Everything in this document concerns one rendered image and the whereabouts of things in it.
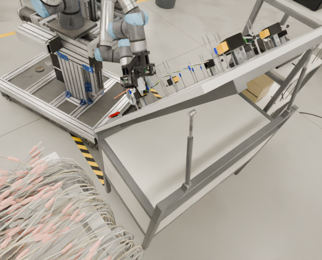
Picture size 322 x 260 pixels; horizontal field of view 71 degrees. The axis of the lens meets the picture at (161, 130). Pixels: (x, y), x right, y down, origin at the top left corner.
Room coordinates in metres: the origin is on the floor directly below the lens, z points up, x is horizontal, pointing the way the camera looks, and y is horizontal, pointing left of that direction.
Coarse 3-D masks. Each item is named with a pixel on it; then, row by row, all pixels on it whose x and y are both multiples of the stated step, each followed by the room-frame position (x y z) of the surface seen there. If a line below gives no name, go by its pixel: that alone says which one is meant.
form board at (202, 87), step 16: (320, 32) 0.69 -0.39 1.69; (288, 48) 0.56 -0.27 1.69; (240, 64) 0.60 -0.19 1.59; (256, 64) 0.46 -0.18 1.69; (208, 80) 0.40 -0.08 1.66; (224, 80) 0.38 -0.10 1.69; (176, 96) 0.37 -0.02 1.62; (192, 96) 0.35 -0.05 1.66; (144, 112) 0.44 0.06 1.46; (96, 128) 0.71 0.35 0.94
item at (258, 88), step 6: (258, 78) 1.63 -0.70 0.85; (264, 78) 1.65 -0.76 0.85; (270, 78) 1.67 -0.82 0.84; (252, 84) 1.56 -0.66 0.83; (258, 84) 1.55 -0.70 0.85; (264, 84) 1.58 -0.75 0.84; (270, 84) 1.61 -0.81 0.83; (246, 90) 1.58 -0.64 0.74; (252, 90) 1.54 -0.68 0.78; (258, 90) 1.52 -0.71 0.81; (264, 90) 1.55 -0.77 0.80; (252, 96) 1.53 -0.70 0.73; (258, 96) 1.52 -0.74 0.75; (264, 96) 1.64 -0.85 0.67
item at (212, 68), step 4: (212, 60) 0.92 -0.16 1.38; (216, 60) 0.94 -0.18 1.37; (220, 60) 0.95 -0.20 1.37; (204, 64) 0.92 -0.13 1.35; (208, 64) 0.90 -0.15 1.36; (212, 64) 0.91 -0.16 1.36; (208, 68) 0.90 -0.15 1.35; (212, 68) 0.90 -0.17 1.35; (212, 72) 0.90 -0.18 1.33; (216, 72) 0.89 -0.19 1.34
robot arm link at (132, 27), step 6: (126, 18) 0.91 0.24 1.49; (132, 18) 0.91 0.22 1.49; (138, 18) 0.92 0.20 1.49; (126, 24) 0.91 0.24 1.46; (132, 24) 0.90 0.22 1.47; (138, 24) 0.91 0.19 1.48; (126, 30) 0.90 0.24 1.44; (132, 30) 0.89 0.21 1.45; (138, 30) 0.90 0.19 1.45; (126, 36) 0.91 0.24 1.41; (132, 36) 0.88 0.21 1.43; (138, 36) 0.89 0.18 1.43; (144, 36) 0.91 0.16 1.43
